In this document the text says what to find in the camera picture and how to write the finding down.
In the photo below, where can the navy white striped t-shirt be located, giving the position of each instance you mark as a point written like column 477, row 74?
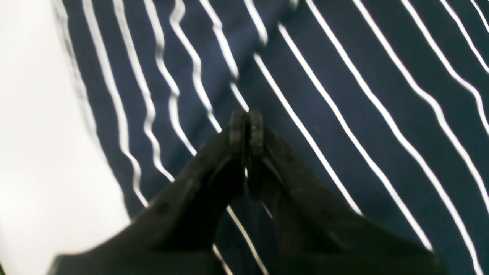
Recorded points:
column 386, row 102

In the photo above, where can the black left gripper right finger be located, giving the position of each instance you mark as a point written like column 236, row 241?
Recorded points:
column 316, row 232

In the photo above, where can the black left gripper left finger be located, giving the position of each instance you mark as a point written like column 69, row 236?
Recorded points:
column 175, row 234

